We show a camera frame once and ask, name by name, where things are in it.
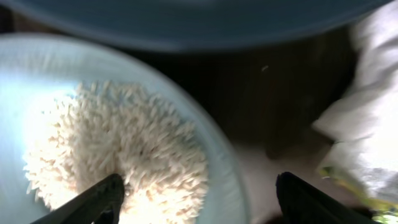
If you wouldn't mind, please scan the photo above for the crumpled white napkin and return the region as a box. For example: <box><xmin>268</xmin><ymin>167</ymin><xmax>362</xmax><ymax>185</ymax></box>
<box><xmin>313</xmin><ymin>1</ymin><xmax>397</xmax><ymax>203</ymax></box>

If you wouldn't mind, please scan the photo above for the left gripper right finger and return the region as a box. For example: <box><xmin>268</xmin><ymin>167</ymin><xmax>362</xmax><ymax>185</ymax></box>
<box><xmin>275</xmin><ymin>172</ymin><xmax>376</xmax><ymax>224</ymax></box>

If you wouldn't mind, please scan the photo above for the dark brown serving tray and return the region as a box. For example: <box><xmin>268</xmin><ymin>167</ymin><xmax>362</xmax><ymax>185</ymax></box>
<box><xmin>0</xmin><ymin>6</ymin><xmax>358</xmax><ymax>194</ymax></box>

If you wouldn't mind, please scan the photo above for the green snack wrapper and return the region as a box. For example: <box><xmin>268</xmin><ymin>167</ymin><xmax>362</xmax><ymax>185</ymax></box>
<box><xmin>319</xmin><ymin>166</ymin><xmax>397</xmax><ymax>224</ymax></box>

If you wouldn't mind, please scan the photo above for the light blue bowl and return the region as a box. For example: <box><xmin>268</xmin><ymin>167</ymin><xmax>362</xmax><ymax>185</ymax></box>
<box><xmin>1</xmin><ymin>33</ymin><xmax>251</xmax><ymax>224</ymax></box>

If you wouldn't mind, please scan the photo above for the dark blue plate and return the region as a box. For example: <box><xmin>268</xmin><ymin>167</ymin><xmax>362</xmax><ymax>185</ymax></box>
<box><xmin>1</xmin><ymin>0</ymin><xmax>386</xmax><ymax>52</ymax></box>

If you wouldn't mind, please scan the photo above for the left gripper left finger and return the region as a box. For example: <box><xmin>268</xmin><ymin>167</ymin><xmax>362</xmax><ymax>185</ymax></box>
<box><xmin>32</xmin><ymin>174</ymin><xmax>124</xmax><ymax>224</ymax></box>

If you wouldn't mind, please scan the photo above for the white rice pile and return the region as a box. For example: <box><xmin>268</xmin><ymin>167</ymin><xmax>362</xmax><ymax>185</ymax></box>
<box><xmin>24</xmin><ymin>81</ymin><xmax>208</xmax><ymax>223</ymax></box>

